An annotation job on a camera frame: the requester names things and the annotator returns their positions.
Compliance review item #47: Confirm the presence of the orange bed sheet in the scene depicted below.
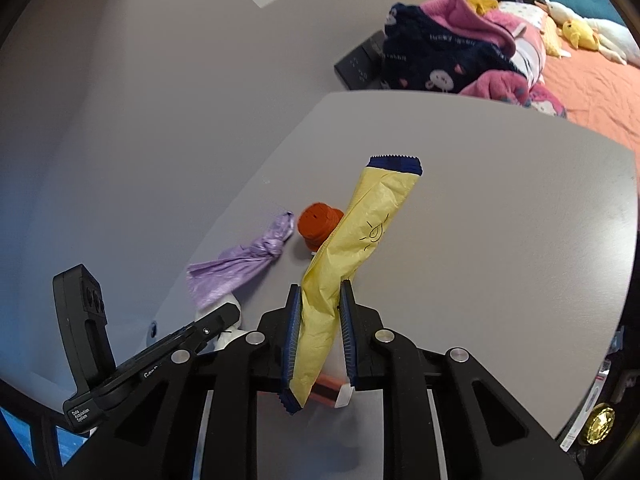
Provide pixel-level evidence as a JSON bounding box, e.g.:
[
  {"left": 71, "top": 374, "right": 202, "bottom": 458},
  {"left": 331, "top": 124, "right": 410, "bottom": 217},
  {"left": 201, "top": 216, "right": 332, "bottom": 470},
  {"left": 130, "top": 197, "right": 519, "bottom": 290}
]
[{"left": 542, "top": 50, "right": 640, "bottom": 161}]

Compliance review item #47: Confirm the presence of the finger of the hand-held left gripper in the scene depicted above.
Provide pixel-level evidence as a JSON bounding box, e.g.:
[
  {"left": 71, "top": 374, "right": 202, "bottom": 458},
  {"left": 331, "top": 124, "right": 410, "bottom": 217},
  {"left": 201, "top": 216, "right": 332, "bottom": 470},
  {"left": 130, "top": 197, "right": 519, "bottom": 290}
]
[{"left": 165, "top": 302, "right": 242, "bottom": 361}]

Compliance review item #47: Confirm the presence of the navy printed garment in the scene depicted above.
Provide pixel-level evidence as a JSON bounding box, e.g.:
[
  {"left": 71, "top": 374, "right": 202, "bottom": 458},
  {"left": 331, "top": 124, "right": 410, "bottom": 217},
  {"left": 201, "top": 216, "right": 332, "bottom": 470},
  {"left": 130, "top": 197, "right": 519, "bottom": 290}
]
[{"left": 380, "top": 2, "right": 528, "bottom": 93}]

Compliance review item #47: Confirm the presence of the red and white small packet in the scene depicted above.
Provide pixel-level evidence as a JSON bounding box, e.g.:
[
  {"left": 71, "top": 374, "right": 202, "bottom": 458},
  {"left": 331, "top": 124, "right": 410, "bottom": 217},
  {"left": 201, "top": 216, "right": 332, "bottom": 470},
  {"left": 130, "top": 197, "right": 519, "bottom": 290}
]
[{"left": 309, "top": 372, "right": 357, "bottom": 408}]

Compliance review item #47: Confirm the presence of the yellow snack packet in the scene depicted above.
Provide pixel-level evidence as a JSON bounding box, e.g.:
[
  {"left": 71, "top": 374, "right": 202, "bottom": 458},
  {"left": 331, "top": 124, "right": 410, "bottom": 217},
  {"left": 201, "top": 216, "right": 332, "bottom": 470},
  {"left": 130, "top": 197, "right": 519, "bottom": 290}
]
[{"left": 279, "top": 154, "right": 423, "bottom": 415}]

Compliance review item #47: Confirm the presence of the dark pink printed garment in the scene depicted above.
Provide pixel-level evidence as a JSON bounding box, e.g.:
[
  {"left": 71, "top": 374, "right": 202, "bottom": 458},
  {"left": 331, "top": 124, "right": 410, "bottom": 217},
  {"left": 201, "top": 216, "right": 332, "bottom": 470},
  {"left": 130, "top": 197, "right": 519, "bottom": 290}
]
[{"left": 460, "top": 71, "right": 568, "bottom": 118}]

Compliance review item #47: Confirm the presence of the gold foil cup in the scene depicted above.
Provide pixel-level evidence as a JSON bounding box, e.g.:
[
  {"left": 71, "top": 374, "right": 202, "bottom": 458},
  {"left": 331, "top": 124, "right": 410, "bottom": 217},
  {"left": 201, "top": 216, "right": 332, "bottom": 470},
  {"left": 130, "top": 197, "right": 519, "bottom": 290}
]
[{"left": 586, "top": 405, "right": 617, "bottom": 445}]

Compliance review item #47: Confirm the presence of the yellow duck plush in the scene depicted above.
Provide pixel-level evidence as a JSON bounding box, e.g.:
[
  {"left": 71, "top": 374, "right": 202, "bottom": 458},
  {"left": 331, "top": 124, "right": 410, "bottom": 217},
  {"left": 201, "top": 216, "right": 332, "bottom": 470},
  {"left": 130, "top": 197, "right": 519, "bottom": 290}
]
[{"left": 562, "top": 19, "right": 601, "bottom": 52}]

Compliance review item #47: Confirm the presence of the black box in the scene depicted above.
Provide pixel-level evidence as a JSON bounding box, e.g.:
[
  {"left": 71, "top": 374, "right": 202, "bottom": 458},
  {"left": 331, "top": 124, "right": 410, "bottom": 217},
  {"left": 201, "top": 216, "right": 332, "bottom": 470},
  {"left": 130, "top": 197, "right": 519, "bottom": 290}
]
[{"left": 334, "top": 30, "right": 388, "bottom": 91}]

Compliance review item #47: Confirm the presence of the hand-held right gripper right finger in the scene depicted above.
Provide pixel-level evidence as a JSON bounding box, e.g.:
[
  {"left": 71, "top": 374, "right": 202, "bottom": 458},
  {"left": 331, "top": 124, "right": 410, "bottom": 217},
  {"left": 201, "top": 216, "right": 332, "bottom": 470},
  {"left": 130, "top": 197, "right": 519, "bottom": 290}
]
[{"left": 340, "top": 280, "right": 586, "bottom": 480}]

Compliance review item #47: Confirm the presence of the teal pillow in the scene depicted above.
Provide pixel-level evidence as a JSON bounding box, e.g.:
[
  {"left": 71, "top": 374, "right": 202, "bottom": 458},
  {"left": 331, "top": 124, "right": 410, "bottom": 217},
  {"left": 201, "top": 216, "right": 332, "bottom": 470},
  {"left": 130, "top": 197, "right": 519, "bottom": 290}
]
[{"left": 545, "top": 0, "right": 626, "bottom": 26}]

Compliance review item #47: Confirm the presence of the black trash bin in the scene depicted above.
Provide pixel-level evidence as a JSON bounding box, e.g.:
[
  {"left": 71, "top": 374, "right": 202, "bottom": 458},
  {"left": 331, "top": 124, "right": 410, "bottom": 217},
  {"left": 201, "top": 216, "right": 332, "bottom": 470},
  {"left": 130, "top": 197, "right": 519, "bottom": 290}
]
[{"left": 560, "top": 325, "right": 640, "bottom": 480}]

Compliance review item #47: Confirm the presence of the white goose plush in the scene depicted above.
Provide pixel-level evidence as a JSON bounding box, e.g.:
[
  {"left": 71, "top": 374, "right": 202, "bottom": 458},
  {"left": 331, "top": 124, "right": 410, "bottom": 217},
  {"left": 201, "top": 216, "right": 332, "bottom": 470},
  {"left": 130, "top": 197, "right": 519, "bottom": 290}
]
[{"left": 547, "top": 1, "right": 640, "bottom": 66}]

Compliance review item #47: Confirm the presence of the white knotted plastic bag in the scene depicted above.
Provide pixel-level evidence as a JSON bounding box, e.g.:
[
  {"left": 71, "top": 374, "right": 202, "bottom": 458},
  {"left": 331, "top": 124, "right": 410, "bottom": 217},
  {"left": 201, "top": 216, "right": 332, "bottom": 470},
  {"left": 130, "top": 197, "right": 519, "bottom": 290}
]
[{"left": 194, "top": 294, "right": 246, "bottom": 351}]

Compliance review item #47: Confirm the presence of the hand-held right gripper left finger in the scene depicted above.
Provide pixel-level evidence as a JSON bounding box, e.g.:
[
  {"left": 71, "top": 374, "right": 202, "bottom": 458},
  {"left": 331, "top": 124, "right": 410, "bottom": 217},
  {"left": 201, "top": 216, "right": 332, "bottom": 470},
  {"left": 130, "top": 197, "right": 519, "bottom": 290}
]
[{"left": 55, "top": 284, "right": 303, "bottom": 480}]

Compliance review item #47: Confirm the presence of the purple plastic bag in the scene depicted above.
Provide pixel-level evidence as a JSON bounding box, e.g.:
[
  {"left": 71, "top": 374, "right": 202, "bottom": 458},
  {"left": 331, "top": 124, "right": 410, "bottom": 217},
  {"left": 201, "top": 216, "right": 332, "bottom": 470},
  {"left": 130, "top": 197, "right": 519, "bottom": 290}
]
[{"left": 186, "top": 211, "right": 296, "bottom": 311}]

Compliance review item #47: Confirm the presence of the orange cap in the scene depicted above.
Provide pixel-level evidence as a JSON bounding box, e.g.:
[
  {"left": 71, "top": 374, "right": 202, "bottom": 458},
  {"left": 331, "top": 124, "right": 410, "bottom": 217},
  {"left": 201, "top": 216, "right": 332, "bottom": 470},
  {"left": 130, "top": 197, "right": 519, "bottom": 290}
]
[{"left": 297, "top": 203, "right": 346, "bottom": 253}]

